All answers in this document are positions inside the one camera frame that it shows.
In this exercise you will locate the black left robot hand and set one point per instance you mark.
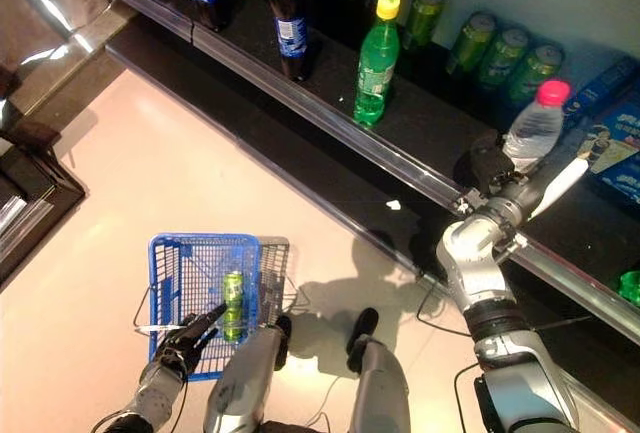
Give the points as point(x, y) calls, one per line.
point(185, 348)

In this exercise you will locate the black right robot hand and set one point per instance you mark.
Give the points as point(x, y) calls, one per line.
point(487, 168)

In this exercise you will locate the clear water bottle red cap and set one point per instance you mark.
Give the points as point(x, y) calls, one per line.
point(535, 128)

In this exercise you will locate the blue plastic shopping basket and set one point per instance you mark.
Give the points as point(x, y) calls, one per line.
point(165, 243)

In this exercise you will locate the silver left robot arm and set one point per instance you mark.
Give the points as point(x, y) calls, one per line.
point(150, 398)

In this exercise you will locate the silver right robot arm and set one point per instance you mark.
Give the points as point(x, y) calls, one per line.
point(470, 263)

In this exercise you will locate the green soda can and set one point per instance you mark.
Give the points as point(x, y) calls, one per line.
point(502, 58)
point(535, 75)
point(470, 45)
point(422, 20)
point(235, 303)

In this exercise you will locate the black metal store shelf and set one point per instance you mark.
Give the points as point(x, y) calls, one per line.
point(280, 118)
point(430, 123)

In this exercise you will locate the white paper scrap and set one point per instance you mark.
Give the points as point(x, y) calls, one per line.
point(394, 205)

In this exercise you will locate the blue Oreo cookie box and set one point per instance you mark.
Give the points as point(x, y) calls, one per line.
point(620, 133)
point(625, 180)

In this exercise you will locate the narrow blue Oreo box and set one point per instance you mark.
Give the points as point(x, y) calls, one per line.
point(600, 85)

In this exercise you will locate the green Sprite bottle yellow cap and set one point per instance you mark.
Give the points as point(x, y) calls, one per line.
point(375, 73)
point(630, 288)

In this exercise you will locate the black low display platform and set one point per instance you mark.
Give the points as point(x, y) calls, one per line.
point(30, 203)

